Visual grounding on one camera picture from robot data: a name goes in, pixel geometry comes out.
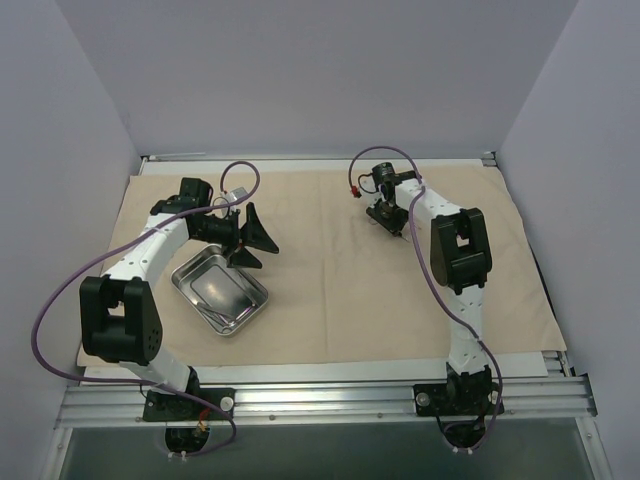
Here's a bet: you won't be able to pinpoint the metal instrument tray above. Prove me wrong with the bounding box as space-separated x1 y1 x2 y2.
170 245 269 337

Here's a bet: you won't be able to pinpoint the beige cloth wrap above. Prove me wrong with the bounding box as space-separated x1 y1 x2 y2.
79 167 569 369

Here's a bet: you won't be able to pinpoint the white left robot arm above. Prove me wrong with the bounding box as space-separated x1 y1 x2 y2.
79 178 279 419

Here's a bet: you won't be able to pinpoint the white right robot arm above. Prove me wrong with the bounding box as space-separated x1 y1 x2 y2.
354 162 493 413

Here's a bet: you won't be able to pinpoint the steel tweezers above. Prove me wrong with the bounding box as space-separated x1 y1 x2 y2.
195 303 236 327

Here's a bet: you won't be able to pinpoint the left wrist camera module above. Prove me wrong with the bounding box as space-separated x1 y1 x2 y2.
226 187 248 203

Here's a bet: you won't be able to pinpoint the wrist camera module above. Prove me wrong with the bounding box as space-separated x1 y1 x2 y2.
371 162 402 186
226 187 248 203

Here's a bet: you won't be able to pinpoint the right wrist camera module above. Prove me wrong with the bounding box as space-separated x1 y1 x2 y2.
371 162 402 186

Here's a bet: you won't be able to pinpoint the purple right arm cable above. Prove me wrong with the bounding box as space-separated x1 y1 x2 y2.
348 145 504 446

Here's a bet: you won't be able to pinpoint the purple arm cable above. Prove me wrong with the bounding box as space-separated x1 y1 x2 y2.
348 145 504 446
31 160 261 456

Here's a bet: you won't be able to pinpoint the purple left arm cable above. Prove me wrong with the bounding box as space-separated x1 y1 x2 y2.
31 160 261 456

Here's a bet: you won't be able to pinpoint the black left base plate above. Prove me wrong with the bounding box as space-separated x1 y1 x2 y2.
142 387 236 422

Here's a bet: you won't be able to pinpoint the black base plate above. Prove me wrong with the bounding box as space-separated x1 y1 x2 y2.
142 387 236 422
412 383 505 417

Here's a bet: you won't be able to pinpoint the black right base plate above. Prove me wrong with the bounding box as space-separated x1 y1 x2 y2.
412 383 505 417

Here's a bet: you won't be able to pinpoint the aluminium mounting rail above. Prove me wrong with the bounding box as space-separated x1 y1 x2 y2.
56 377 597 428

